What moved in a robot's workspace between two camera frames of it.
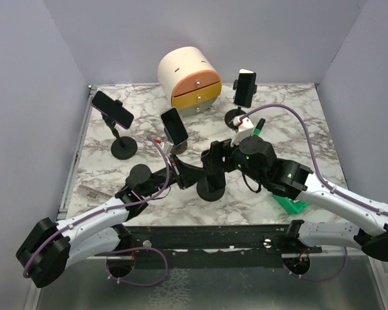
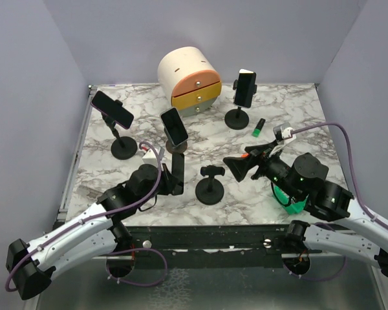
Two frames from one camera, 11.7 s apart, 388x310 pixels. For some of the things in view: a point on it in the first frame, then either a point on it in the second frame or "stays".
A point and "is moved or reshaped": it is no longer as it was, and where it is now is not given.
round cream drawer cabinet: x=189 y=79 stays
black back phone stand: x=238 y=112 stays
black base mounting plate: x=196 y=247 stays
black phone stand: x=123 y=148 stays
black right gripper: x=218 y=149 -> x=260 y=155
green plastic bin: x=290 y=206 stays
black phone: x=215 y=181 is moved or reshaped
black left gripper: x=185 y=175 -> x=169 y=180
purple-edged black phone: x=112 y=110 stays
